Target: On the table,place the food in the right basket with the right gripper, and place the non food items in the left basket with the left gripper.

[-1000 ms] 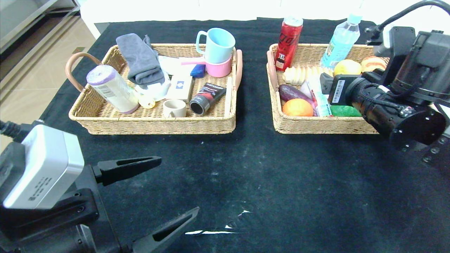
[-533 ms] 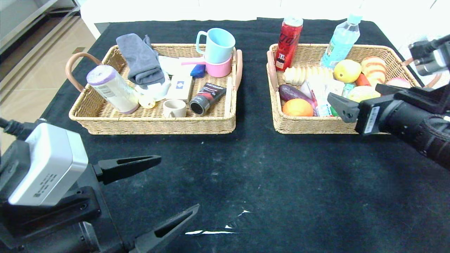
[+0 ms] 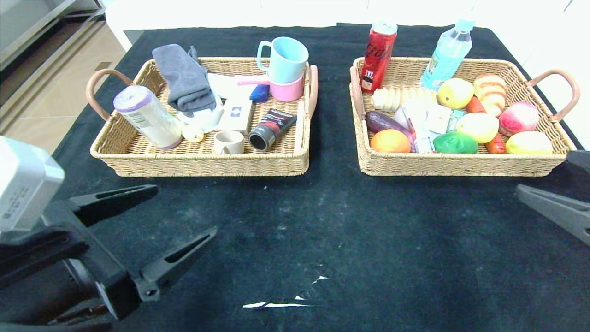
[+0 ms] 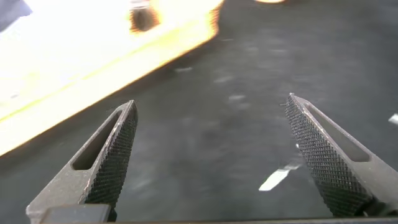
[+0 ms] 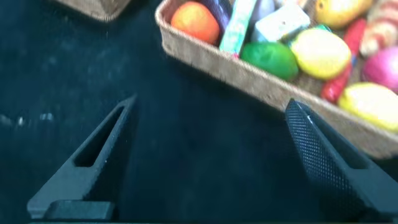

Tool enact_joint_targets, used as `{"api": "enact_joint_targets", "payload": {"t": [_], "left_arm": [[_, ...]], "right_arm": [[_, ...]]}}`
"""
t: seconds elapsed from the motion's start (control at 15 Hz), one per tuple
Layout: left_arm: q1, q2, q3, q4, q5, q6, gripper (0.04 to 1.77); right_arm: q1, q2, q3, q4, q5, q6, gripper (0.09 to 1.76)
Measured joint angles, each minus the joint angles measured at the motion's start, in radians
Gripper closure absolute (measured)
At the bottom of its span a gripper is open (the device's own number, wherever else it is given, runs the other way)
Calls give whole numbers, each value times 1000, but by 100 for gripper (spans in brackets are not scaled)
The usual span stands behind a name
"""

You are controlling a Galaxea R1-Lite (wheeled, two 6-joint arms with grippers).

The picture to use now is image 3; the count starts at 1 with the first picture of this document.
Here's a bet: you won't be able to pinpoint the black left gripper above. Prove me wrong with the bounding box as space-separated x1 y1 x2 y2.
0 184 218 326

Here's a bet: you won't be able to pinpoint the small cream cup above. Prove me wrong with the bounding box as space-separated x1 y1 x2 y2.
214 130 245 155

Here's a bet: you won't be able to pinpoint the black cosmetic tube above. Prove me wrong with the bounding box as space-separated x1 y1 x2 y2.
248 109 298 152

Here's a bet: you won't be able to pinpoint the white marker pen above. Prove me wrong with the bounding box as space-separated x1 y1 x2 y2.
294 101 306 153

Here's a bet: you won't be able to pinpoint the green mint gum box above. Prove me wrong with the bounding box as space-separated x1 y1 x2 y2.
446 109 465 133

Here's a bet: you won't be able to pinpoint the yellow pear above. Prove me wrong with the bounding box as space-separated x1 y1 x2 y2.
437 77 474 110

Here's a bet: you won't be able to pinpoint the yellow lemon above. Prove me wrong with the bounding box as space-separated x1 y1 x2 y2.
456 112 500 144
506 131 554 156

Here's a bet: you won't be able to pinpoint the white bottle purple cap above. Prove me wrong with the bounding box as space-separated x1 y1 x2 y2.
114 85 183 150

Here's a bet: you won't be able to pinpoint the small yellow toy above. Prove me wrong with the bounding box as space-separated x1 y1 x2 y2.
173 113 205 143

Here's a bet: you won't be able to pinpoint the white round container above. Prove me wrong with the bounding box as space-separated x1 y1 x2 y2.
177 95 225 133

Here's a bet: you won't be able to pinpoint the cream box blue emblem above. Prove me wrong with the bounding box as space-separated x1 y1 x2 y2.
218 99 254 136

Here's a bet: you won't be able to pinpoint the grey folded cloth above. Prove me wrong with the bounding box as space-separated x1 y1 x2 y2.
153 44 217 113

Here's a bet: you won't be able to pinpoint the white plastic packet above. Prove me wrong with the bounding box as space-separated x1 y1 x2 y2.
207 73 252 100

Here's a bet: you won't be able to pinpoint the small blue block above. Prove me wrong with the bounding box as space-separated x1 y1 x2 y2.
249 84 271 102

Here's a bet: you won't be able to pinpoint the pink cup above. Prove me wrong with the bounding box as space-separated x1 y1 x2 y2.
270 73 306 102

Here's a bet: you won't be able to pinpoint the white low cabinet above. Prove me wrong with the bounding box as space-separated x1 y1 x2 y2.
106 0 478 51

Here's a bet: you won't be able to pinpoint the metal shelf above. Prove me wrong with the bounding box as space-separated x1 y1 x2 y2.
0 0 109 70

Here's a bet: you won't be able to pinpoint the light blue mug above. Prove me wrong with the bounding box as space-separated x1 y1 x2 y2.
256 36 309 84

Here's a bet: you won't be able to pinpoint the orange fruit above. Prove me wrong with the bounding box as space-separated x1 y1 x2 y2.
370 129 411 154

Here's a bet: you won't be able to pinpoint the purple eggplant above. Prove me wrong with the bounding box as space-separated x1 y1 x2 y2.
365 111 415 152

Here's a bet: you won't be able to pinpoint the long striped bread roll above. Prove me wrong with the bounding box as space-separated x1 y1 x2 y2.
371 87 437 113

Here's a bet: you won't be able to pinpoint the red soda can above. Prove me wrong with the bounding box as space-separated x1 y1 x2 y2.
360 20 398 95

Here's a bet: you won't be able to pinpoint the green white slim box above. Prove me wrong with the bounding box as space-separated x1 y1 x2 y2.
403 98 436 153

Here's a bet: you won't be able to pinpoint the small white packet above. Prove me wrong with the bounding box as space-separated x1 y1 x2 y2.
426 104 454 134

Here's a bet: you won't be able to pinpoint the green fruit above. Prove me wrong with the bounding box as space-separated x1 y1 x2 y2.
433 131 478 154

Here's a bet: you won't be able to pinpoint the clear water bottle blue label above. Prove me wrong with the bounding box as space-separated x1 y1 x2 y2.
419 18 476 93

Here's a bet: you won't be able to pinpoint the orange carrot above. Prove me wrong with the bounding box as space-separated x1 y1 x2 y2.
466 96 506 154

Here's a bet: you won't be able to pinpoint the croissant bread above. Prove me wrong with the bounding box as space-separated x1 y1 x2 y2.
472 74 507 117

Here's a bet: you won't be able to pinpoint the pink peach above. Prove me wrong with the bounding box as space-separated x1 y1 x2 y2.
499 101 540 137

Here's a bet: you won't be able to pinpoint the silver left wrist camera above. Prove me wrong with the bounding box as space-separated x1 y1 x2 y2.
0 136 65 233

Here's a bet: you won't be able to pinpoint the wicker basket brown handles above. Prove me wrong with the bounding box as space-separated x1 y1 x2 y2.
86 57 319 177
349 57 580 177

